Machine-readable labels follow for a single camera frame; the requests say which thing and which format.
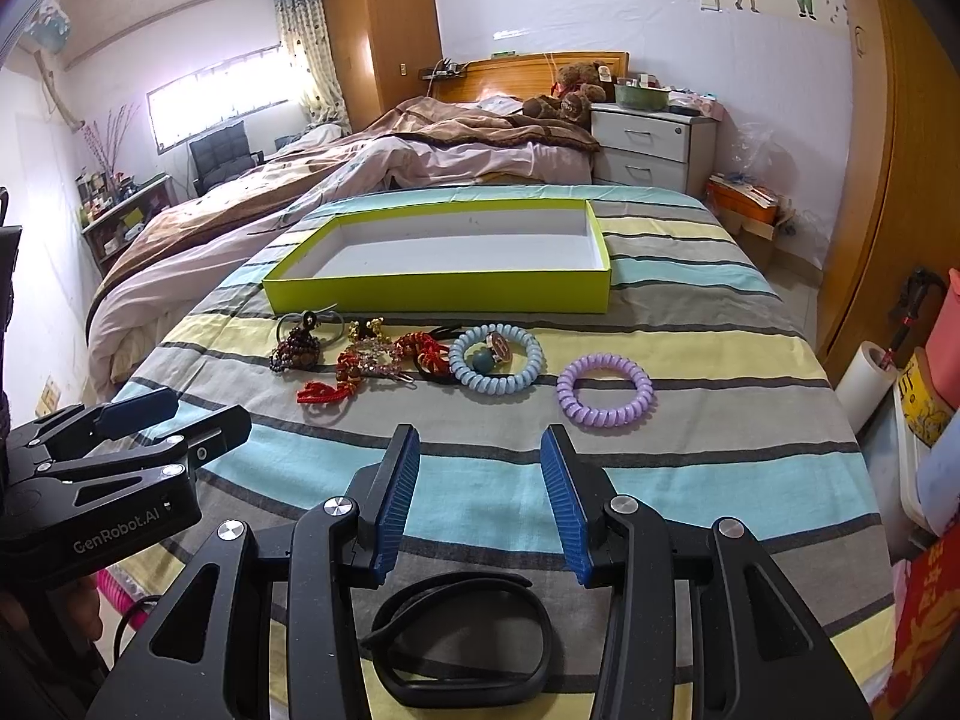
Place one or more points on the white drawer nightstand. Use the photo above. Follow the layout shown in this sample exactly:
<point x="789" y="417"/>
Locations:
<point x="653" y="149"/>

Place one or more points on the striped bed sheet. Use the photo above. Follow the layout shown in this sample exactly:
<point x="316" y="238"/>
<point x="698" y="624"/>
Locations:
<point x="744" y="423"/>

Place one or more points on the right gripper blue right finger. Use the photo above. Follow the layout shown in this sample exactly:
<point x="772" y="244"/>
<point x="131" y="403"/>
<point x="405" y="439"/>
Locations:
<point x="578" y="492"/>

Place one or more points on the black smart wristband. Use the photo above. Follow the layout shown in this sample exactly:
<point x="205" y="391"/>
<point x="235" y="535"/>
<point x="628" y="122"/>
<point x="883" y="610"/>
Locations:
<point x="469" y="640"/>

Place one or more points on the black office chair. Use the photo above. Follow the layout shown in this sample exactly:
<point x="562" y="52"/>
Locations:
<point x="222" y="156"/>

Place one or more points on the white paper roll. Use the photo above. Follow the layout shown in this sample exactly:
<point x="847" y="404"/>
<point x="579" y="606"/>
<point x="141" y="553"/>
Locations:
<point x="865" y="383"/>

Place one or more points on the large wooden closet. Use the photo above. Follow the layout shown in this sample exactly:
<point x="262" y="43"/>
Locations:
<point x="899" y="210"/>

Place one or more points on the tall wooden wardrobe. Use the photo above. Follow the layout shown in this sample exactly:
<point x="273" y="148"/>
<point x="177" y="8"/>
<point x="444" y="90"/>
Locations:
<point x="380" y="49"/>

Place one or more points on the floral curtain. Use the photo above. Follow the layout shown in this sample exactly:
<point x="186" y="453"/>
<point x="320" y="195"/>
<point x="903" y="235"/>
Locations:
<point x="304" y="34"/>

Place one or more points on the brown teddy bear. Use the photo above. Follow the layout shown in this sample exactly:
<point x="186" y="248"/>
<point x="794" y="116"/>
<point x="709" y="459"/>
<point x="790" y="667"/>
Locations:
<point x="576" y="89"/>

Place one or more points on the green shallow cardboard box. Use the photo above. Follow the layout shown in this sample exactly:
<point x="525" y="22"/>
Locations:
<point x="464" y="257"/>

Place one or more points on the wooden headboard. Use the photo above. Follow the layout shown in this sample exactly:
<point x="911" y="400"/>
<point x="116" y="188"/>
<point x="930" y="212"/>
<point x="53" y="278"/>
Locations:
<point x="520" y="76"/>

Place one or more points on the brown beaded pendant charm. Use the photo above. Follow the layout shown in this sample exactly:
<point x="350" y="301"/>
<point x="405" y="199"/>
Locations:
<point x="296" y="347"/>

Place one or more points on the pink brown duvet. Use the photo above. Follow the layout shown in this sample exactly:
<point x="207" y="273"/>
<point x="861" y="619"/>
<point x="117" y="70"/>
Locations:
<point x="186" y="251"/>

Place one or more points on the left hand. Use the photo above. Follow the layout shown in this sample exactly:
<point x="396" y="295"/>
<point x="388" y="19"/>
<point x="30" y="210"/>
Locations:
<point x="28" y="614"/>

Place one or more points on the pink plastic container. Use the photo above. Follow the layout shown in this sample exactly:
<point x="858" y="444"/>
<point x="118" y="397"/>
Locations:
<point x="943" y="345"/>

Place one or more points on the red gift bag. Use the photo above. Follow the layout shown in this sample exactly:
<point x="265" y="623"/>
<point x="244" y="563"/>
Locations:
<point x="926" y="614"/>

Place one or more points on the cluttered desk shelf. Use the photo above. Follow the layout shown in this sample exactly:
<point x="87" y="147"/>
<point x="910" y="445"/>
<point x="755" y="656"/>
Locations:
<point x="109" y="226"/>

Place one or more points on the pink beaded hair ornament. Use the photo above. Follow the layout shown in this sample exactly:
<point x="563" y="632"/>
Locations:
<point x="371" y="358"/>

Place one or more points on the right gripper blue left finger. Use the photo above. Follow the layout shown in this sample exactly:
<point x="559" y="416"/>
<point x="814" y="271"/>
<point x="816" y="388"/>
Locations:
<point x="384" y="493"/>

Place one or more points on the orange cardboard box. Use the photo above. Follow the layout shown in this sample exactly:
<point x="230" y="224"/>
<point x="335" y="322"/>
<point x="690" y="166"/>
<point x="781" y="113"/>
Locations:
<point x="744" y="207"/>

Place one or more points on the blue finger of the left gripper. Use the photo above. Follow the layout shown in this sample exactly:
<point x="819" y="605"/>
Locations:
<point x="202" y="434"/>
<point x="77" y="429"/>

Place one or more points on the green basin on nightstand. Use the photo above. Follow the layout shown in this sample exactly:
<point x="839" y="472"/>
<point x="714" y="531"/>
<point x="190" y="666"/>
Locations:
<point x="638" y="97"/>

